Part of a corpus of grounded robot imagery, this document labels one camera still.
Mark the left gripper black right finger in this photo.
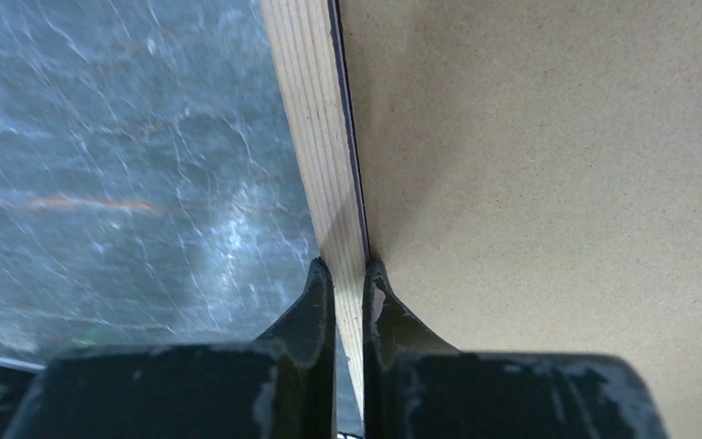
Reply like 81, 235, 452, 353
363, 260, 667, 438

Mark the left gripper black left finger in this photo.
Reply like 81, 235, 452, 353
3, 259, 336, 438

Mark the brown cardboard backing board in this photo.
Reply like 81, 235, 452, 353
340, 1, 702, 438

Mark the wooden picture frame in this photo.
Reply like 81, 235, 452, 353
260, 0, 369, 411

